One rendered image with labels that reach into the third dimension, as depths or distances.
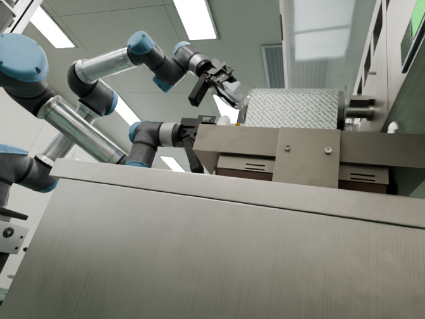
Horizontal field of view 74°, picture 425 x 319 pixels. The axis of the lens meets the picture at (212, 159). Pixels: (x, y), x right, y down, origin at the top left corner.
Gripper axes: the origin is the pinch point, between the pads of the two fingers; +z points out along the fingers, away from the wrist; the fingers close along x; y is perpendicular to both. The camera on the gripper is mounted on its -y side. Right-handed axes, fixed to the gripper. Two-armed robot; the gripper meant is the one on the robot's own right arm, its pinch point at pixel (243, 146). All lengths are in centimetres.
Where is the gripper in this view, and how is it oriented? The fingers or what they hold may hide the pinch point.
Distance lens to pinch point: 77.0
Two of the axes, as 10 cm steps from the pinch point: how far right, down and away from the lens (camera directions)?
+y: 2.2, -9.0, 3.9
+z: 9.4, 0.9, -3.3
